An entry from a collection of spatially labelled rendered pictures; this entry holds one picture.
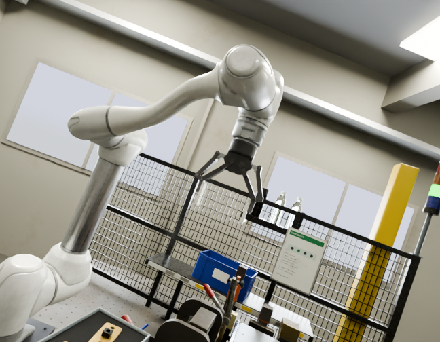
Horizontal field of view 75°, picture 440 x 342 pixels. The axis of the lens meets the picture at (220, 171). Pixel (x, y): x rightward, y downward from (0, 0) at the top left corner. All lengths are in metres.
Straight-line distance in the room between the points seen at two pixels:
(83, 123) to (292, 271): 1.28
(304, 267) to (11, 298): 1.31
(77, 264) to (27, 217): 2.60
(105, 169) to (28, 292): 0.46
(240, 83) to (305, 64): 3.16
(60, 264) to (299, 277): 1.16
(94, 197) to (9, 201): 2.76
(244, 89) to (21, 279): 0.88
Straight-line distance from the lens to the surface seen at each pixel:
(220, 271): 1.56
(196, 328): 0.78
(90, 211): 1.20
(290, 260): 1.72
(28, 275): 1.14
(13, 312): 1.18
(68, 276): 1.26
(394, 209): 1.83
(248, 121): 0.78
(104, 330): 0.70
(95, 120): 1.00
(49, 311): 1.69
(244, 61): 0.63
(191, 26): 3.74
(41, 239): 3.79
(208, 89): 0.71
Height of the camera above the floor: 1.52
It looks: 3 degrees up
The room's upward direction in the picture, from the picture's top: 21 degrees clockwise
